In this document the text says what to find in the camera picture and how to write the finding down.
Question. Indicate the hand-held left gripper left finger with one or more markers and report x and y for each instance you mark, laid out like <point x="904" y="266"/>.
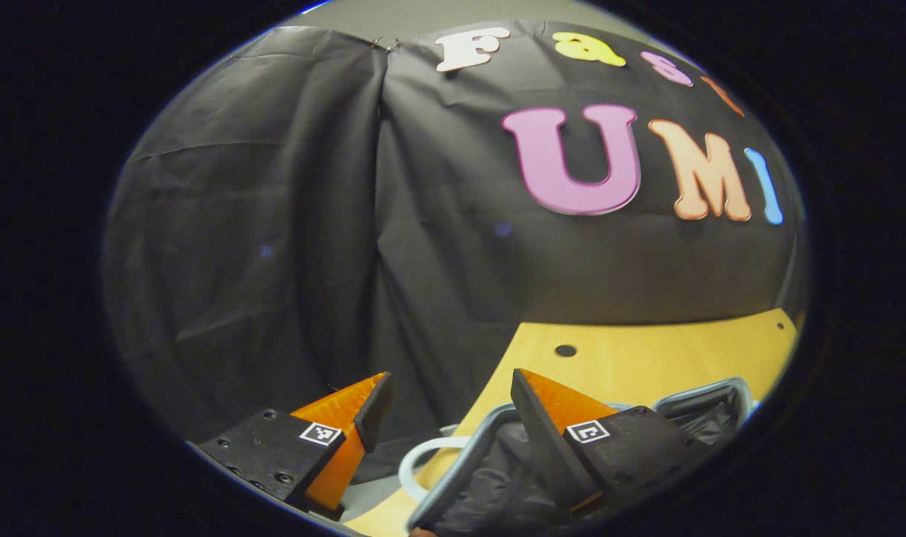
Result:
<point x="374" y="414"/>

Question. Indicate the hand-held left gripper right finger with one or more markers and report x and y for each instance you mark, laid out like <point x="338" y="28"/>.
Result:
<point x="546" y="447"/>

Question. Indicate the black backdrop cloth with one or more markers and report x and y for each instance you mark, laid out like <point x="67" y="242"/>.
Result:
<point x="311" y="224"/>

